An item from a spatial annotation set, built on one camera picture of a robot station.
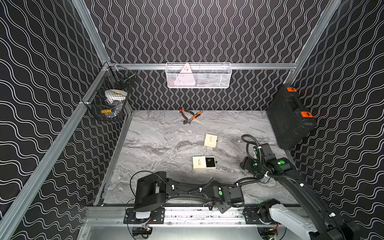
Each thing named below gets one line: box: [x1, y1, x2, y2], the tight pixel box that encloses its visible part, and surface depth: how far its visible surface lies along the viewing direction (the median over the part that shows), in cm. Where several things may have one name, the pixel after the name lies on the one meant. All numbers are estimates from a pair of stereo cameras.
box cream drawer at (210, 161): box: [205, 155, 216, 169], surface depth 94 cm
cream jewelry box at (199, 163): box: [192, 155, 207, 171], surface depth 92 cm
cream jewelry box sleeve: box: [204, 133, 218, 148], surface depth 102 cm
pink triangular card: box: [174, 63, 196, 86], surface depth 92 cm
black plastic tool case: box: [267, 83, 317, 150], surface depth 92 cm
